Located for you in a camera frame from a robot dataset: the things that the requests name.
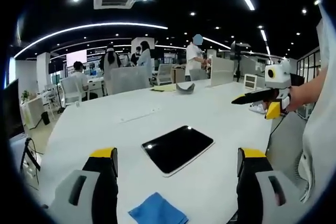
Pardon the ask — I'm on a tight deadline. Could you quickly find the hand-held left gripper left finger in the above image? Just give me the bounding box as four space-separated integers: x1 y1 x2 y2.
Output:
48 147 119 224

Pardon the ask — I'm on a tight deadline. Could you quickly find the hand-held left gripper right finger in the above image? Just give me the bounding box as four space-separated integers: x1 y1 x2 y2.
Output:
236 147 302 224

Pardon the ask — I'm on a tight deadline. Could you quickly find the blue cleaning cloth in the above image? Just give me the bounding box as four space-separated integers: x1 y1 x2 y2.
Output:
128 191 189 224

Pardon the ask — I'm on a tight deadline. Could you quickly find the rectangular white-framed mirror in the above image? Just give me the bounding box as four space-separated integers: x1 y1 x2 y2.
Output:
141 125 215 178

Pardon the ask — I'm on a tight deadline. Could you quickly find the person's right hand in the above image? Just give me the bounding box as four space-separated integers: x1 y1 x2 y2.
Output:
286 85 307 112

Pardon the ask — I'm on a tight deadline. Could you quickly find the small white object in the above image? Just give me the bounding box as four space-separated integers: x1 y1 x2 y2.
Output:
248 102 266 115

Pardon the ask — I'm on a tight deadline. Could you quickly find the white slatted box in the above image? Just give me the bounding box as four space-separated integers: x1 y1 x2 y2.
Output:
244 74 258 89

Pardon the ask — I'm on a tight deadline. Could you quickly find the grey mesh office chair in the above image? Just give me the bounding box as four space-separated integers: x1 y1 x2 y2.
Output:
266 111 316 204

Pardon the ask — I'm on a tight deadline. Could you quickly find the grey desk divider panel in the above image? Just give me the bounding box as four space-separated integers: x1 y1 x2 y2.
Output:
211 58 235 87

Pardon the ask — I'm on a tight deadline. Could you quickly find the black tripod stand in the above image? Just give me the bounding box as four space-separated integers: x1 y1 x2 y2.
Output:
230 40 253 82

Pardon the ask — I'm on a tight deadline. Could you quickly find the person's white shirt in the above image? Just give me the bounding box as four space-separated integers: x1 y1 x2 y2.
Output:
300 3 336 204

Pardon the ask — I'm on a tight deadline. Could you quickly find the grey curved object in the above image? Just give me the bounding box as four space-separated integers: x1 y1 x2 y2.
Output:
175 82 196 95

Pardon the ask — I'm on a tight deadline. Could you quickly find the cardboard box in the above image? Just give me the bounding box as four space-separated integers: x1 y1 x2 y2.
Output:
171 67 187 83

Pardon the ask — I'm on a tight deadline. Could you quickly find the yellow paper pad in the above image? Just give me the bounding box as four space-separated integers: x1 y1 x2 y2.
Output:
150 85 176 93

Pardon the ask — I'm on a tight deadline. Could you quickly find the white mesh office chair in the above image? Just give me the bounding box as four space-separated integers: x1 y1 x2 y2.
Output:
155 63 174 84

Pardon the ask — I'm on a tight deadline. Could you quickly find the black monitor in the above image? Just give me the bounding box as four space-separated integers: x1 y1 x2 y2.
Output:
3 78 22 138

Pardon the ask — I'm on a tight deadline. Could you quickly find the black cable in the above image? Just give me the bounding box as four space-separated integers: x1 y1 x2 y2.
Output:
269 116 286 137

